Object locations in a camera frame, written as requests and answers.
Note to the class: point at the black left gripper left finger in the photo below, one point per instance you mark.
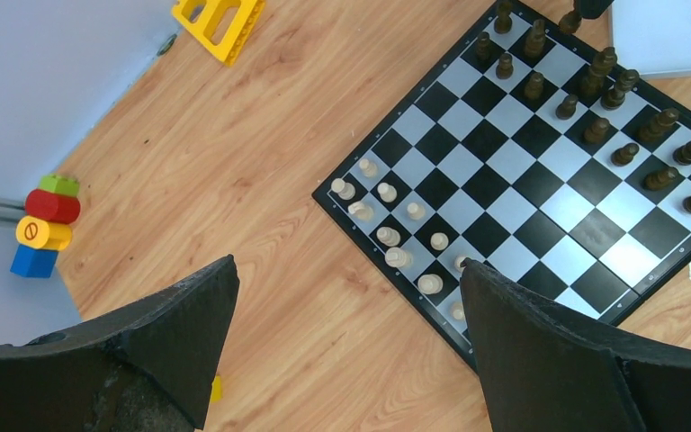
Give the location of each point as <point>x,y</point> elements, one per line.
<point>147,366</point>

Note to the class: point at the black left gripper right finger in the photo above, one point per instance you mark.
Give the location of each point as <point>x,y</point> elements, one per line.
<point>545,367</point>

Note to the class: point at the brown pawn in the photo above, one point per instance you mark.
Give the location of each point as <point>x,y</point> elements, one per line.
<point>661,178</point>

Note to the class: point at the black white chess board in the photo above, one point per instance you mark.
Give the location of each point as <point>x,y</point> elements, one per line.
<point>474,162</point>

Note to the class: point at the brown chess piece crossed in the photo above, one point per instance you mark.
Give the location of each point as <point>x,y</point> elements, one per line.
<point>598,70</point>

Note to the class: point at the brown chess piece long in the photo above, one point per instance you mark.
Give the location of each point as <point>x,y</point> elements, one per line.
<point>615,96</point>

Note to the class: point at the white chess rook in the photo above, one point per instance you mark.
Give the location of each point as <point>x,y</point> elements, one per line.
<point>344,190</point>

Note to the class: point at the white chess pawn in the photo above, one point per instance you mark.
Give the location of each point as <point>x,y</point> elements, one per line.
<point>368,167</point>

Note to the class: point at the yellow block left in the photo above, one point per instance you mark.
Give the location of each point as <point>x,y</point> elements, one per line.
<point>216,389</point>

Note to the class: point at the blue cube block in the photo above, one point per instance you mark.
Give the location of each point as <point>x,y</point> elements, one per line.
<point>33,263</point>

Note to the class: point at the yellow cylinder block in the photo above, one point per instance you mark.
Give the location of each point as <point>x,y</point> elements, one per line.
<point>39,234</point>

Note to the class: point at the red cylinder block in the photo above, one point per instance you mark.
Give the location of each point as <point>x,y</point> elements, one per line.
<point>52,207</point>

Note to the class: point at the green lego brick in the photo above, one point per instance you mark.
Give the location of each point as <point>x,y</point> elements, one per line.
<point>58,184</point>

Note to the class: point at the yellow triangle toy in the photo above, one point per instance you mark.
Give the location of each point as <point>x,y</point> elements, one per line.
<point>221,26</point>

